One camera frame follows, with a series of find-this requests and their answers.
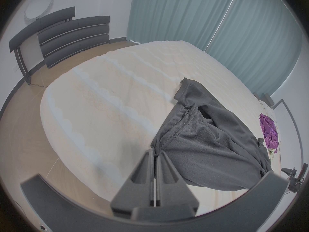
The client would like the purple satin garment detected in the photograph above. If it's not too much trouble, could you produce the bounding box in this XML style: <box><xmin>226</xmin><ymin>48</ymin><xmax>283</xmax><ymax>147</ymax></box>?
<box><xmin>259</xmin><ymin>113</ymin><xmax>279</xmax><ymax>149</ymax></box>

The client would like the bed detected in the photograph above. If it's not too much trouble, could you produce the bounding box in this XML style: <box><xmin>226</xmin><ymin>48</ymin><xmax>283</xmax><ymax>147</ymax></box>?
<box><xmin>39</xmin><ymin>40</ymin><xmax>303</xmax><ymax>214</ymax></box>

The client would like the black dressing table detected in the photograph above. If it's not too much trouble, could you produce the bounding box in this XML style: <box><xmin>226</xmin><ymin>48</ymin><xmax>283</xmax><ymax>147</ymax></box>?
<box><xmin>9</xmin><ymin>6</ymin><xmax>76</xmax><ymax>85</ymax></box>

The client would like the white printed pillow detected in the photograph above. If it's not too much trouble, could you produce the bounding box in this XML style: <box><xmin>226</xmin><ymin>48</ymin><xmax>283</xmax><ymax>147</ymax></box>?
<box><xmin>258</xmin><ymin>100</ymin><xmax>281</xmax><ymax>142</ymax></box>

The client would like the black T-shirt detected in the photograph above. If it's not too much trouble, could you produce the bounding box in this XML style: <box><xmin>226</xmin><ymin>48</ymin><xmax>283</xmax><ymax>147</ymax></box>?
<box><xmin>150</xmin><ymin>77</ymin><xmax>274</xmax><ymax>190</ymax></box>

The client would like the black chest of drawers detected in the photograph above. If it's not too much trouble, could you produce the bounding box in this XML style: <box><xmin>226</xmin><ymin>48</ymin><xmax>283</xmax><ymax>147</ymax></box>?
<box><xmin>37</xmin><ymin>15</ymin><xmax>111</xmax><ymax>69</ymax></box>

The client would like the grey bedside table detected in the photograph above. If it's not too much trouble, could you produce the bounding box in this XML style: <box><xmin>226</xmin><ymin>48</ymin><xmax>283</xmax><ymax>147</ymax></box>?
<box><xmin>252</xmin><ymin>92</ymin><xmax>274</xmax><ymax>105</ymax></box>

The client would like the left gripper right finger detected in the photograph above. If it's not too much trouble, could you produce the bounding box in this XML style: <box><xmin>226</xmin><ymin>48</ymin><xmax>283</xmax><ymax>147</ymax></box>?
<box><xmin>156</xmin><ymin>151</ymin><xmax>200</xmax><ymax>214</ymax></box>

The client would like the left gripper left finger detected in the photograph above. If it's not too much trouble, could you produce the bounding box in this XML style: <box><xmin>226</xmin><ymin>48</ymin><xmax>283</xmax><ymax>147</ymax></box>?
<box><xmin>110</xmin><ymin>148</ymin><xmax>155</xmax><ymax>214</ymax></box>

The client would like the round white mirror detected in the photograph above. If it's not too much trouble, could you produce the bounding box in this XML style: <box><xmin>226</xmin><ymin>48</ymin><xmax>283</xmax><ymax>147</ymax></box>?
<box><xmin>24</xmin><ymin>0</ymin><xmax>53</xmax><ymax>22</ymax></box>

